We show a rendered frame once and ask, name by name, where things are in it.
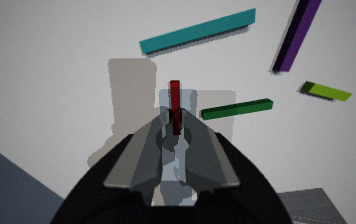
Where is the purple rod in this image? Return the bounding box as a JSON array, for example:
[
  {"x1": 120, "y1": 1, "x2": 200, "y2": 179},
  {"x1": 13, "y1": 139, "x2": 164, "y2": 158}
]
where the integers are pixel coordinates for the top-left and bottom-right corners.
[{"x1": 273, "y1": 0, "x2": 322, "y2": 72}]

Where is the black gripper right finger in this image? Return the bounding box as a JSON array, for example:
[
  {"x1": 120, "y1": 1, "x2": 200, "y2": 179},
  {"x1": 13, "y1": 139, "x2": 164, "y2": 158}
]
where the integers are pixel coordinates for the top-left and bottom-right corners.
[{"x1": 180, "y1": 108, "x2": 293, "y2": 224}]

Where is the lime green rectangular bar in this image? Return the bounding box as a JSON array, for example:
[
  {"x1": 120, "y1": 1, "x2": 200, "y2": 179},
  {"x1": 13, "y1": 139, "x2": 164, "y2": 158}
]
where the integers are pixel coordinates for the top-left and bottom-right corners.
[{"x1": 301, "y1": 81, "x2": 352, "y2": 102}]

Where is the dark red rod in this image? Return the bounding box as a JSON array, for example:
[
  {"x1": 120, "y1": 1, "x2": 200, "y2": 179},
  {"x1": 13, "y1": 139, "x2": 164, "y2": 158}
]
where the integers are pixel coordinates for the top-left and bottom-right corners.
[{"x1": 170, "y1": 80, "x2": 181, "y2": 135}]

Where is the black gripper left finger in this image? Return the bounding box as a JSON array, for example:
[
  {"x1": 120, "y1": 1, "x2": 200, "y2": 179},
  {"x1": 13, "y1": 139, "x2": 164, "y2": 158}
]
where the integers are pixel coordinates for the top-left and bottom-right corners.
[{"x1": 50, "y1": 109, "x2": 172, "y2": 224}]

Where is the turquoise rod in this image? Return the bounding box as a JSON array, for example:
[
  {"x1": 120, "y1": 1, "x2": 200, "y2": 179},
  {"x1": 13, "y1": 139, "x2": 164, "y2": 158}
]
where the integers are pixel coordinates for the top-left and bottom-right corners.
[{"x1": 139, "y1": 8, "x2": 256, "y2": 54}]

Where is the green rod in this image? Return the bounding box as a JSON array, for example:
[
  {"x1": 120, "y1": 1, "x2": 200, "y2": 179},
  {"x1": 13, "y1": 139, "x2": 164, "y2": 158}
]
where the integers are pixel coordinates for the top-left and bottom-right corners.
[{"x1": 202, "y1": 98, "x2": 273, "y2": 120}]

